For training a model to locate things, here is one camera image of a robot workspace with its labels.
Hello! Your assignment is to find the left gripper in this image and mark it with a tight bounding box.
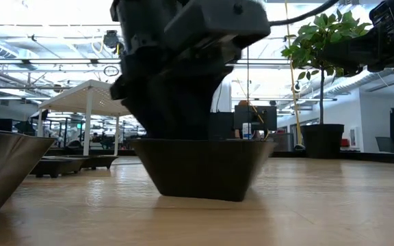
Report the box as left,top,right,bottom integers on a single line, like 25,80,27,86
109,0,242,140

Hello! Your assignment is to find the black wavy square mini plate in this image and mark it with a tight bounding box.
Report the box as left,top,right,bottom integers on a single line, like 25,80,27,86
131,138,277,202
0,128,57,219

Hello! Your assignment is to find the small black square mini plate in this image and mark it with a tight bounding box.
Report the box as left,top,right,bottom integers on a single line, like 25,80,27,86
65,154,120,171
29,155,90,178

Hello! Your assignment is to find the black cabinet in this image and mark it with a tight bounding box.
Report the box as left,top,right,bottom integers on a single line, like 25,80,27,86
210,111,235,140

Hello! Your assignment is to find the white bottle blue label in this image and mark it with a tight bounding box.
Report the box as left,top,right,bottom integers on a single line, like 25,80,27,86
241,122,252,140

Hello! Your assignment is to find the black computer monitor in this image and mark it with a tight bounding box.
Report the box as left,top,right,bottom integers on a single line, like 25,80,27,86
233,105,278,131

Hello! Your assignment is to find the green potted plant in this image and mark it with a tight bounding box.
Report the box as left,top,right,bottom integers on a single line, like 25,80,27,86
280,9,372,160

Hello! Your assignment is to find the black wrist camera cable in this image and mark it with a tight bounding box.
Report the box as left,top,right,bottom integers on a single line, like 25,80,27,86
267,0,341,27

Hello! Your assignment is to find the black hanging cable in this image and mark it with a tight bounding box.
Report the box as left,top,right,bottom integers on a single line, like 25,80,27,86
244,46,251,141

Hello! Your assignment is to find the yellow hanging strap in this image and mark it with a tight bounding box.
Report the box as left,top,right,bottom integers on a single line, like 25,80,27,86
283,0,304,151

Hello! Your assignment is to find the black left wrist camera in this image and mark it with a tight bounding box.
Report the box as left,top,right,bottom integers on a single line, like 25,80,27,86
164,0,272,49

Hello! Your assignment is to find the black ceiling cable reel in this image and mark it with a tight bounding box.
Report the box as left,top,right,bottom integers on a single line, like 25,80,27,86
102,29,122,57

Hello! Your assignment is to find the black aluminium table frame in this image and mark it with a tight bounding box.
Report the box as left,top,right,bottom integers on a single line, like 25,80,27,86
46,146,394,167

